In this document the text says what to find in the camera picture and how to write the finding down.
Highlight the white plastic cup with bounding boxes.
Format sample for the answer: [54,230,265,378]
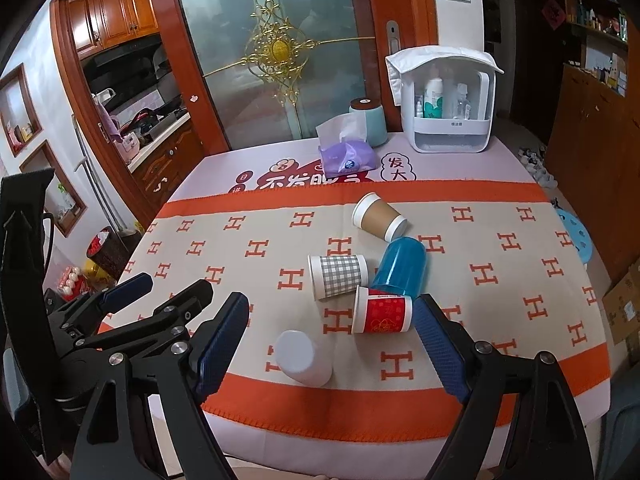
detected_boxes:
[274,329,334,388]

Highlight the wooden kitchen wall cabinets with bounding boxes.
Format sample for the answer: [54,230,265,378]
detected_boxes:
[64,0,161,54]

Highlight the pink kitchen appliance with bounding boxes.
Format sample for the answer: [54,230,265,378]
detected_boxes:
[116,129,142,163]

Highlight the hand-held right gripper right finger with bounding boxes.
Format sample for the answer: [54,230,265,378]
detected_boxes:
[414,293,597,480]

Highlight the wooden sideboard cabinet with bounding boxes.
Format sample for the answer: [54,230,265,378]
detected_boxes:
[544,61,640,283]

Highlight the red paper wall decoration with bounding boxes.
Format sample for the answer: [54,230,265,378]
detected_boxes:
[541,0,566,25]

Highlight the wooden kitchen base cabinet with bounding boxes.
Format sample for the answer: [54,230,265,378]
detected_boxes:
[129,115,205,213]

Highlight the clear plastic bottle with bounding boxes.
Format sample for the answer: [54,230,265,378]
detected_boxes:
[450,82,474,119]

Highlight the white bottle teal label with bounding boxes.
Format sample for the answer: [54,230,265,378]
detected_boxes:
[422,77,448,119]

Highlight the purple tissue pack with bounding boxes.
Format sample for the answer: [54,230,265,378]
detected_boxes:
[315,112,378,176]

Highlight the orange patterned blanket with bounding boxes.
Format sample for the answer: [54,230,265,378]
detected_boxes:
[97,180,614,440]

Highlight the egg carton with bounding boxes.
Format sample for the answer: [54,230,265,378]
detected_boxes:
[58,264,92,302]

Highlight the frosted glass sliding door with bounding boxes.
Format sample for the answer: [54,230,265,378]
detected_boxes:
[166,0,372,150]

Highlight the gold door ornament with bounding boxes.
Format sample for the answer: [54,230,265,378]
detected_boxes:
[242,2,315,92]

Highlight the brown paper cup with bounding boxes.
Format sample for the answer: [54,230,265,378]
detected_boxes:
[351,192,407,242]

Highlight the teal round canister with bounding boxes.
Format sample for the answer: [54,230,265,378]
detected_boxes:
[348,97,389,147]

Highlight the grey checked paper cup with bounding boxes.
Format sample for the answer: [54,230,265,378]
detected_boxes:
[307,254,371,302]

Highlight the dark woven waste basket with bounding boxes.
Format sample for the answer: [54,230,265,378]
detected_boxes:
[86,226,138,281]

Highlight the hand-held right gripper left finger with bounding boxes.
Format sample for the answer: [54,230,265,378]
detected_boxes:
[70,292,250,480]

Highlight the blue plastic stool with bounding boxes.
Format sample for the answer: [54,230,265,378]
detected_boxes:
[554,209,599,264]

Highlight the red paper cup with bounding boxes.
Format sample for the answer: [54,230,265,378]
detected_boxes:
[351,285,414,336]

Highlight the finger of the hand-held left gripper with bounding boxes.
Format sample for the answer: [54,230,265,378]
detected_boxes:
[47,272,154,331]
[75,279,215,356]

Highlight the blue plastic cup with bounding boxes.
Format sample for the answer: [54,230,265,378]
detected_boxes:
[369,237,428,301]

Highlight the cardboard box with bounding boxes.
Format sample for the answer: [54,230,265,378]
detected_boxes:
[601,261,640,347]

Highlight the black range hood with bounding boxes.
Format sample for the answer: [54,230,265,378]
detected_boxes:
[81,42,163,81]

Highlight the white storage organizer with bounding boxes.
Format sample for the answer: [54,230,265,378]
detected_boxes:
[400,66,494,155]

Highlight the white patterned shoes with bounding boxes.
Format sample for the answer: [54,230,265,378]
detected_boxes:
[517,144,559,189]

